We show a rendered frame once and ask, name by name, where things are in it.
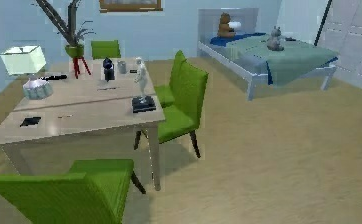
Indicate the beige wooden table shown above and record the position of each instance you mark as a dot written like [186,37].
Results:
[89,113]

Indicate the thin dark pen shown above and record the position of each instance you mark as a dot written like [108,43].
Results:
[106,88]

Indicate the white figure statue black base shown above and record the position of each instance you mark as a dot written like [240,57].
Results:
[142,93]

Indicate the green chair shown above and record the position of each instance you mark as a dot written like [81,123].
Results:
[174,78]
[184,103]
[89,190]
[105,49]

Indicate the framed wall picture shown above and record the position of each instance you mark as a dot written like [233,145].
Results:
[130,5]

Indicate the black flat square object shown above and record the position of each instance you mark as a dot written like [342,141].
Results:
[30,121]

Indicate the grey cup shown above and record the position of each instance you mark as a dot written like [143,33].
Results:
[122,66]

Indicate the grey teddy bear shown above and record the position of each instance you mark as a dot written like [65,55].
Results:
[275,40]

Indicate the grey bed with teal blanket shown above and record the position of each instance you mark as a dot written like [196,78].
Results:
[272,60]

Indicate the brown teddy bear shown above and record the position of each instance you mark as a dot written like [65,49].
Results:
[226,26]

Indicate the white room door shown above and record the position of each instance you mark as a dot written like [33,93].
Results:
[352,43]

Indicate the small black flat object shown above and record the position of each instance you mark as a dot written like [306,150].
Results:
[133,71]

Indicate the house plant in green pot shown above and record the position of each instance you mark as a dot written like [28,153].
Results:
[74,40]

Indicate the black remote control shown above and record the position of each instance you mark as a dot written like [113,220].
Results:
[54,77]

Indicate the black floor lamp pole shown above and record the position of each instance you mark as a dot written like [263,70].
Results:
[323,21]

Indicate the white table lamp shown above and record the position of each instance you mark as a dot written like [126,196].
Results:
[25,66]

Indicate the small dark object on bed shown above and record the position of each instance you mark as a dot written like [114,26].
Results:
[290,39]

